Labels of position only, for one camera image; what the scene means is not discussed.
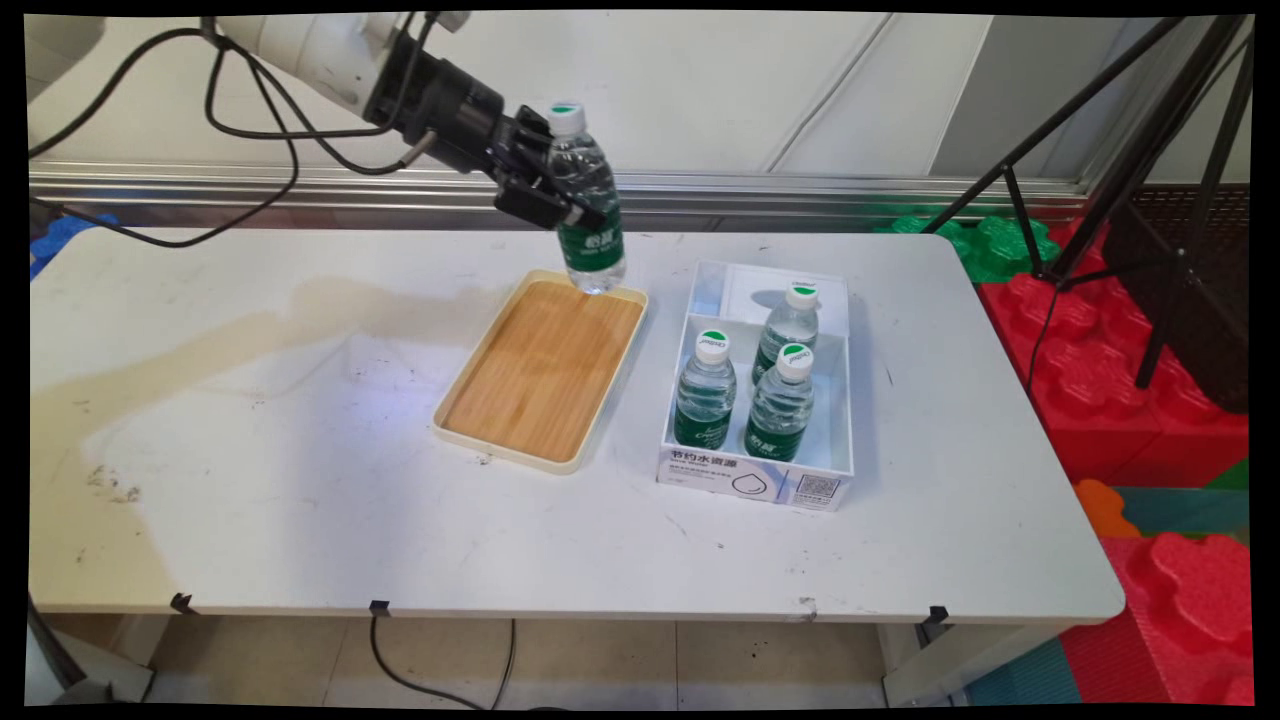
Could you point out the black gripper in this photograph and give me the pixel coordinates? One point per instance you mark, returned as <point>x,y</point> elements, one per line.
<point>455,110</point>

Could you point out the clear water bottle green label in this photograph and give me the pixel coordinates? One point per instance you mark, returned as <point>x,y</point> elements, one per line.
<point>592,250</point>
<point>780,410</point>
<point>790,325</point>
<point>705,395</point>

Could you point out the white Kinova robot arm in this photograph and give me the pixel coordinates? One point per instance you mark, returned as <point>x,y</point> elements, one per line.
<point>300,50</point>

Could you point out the bamboo tray with cream rim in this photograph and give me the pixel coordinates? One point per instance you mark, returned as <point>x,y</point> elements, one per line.
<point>545,368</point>

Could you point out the white cardboard bottle box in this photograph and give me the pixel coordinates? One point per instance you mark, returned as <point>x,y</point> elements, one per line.
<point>755,480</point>

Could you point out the green foam block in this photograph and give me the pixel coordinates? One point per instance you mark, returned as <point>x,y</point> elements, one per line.
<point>995,250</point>

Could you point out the large red foam block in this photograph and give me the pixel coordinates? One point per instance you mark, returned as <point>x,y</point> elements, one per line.
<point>1100,400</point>

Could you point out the black tripod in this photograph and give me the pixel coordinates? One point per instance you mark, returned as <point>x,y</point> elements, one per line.
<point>1150,135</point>

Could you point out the white table leg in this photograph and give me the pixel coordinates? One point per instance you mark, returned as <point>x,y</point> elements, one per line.
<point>960,665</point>
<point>90,660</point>

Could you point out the orange foam piece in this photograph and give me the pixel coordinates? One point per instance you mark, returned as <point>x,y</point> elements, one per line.
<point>1100,508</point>

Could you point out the black mesh panel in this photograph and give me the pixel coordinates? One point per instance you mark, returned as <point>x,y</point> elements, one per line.
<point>1195,300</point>

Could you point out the teal foam mat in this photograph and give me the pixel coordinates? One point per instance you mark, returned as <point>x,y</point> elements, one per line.
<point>1185,512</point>

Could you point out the red foam mat piece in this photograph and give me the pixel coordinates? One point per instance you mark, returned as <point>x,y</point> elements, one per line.
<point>1180,620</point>

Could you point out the aluminium rail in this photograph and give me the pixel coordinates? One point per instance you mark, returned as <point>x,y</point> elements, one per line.
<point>800,190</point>

